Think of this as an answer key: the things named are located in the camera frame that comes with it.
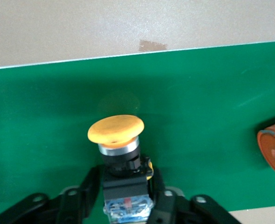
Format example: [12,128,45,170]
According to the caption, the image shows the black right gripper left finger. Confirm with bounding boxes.
[0,166,103,224]

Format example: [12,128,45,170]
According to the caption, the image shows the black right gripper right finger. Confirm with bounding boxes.
[146,168,242,224]

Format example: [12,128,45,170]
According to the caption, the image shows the yellow mushroom push button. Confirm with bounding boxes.
[87,114,155,222]

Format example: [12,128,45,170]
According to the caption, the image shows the green conveyor belt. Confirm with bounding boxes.
[0,40,275,212]

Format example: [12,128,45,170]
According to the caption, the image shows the brown tape piece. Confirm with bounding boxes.
[138,39,168,52]

